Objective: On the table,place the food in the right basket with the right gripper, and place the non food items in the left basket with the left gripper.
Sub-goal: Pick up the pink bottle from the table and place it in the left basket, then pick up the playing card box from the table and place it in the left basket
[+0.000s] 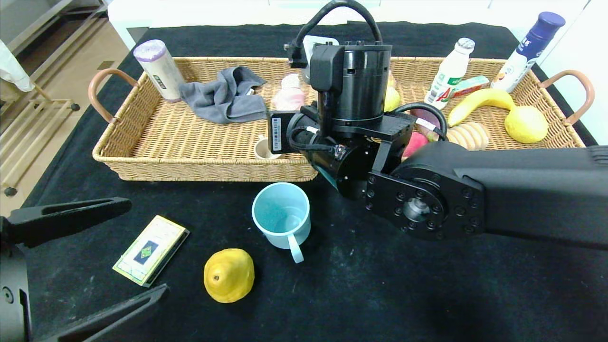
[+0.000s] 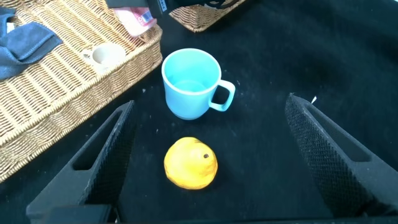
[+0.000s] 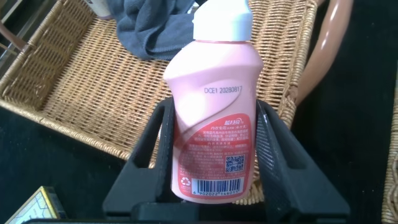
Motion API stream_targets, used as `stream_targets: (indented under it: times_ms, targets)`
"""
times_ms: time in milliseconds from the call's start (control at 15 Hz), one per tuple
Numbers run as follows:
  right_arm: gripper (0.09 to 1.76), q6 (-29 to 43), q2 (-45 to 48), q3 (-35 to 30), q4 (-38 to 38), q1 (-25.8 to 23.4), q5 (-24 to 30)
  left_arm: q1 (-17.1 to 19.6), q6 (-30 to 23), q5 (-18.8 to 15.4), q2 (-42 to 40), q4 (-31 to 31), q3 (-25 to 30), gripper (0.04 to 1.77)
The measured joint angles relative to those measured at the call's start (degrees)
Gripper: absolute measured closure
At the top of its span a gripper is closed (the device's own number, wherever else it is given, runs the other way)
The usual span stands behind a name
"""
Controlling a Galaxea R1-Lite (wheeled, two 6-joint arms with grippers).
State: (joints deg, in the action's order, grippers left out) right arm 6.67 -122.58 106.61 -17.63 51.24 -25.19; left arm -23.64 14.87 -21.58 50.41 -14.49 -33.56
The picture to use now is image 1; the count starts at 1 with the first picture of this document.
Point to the grey cloth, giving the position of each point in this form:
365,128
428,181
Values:
223,99

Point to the light blue plastic mug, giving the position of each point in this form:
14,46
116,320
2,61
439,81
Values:
280,213

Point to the yellow green apple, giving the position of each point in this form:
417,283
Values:
392,99

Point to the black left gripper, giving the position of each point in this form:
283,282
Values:
10,266

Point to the large yellow lemon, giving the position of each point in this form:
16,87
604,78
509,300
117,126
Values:
526,124

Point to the white milk bottle grey cap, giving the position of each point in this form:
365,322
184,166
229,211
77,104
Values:
446,76

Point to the yellow green card box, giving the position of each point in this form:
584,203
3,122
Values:
149,251

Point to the small beige cup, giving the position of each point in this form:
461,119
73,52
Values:
261,151

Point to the white bottle with blue cap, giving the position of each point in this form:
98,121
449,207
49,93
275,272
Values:
517,61

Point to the black table cloth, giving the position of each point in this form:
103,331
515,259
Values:
332,294

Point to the sliced bread loaf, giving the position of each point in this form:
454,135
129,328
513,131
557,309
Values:
470,135

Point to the red peach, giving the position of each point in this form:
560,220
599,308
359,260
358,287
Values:
417,142

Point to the green and red small box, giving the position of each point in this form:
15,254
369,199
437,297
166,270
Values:
472,86

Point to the white table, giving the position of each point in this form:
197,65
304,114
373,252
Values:
213,12

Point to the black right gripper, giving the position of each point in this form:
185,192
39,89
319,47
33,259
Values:
277,131

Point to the white canister with purple lid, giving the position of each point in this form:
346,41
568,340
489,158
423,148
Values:
163,75

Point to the pink plastic bottle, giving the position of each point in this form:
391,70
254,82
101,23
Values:
289,97

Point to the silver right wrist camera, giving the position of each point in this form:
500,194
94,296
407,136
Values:
316,40

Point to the gold metal rack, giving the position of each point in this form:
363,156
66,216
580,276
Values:
52,101

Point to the white hanging fabric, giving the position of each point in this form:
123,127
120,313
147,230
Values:
12,71

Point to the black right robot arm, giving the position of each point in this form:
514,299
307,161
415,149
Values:
522,190

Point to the yellow banana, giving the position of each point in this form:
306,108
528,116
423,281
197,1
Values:
479,99

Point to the purple eggplant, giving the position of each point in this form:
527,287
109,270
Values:
420,114

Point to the yellow pear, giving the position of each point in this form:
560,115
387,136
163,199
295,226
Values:
229,278

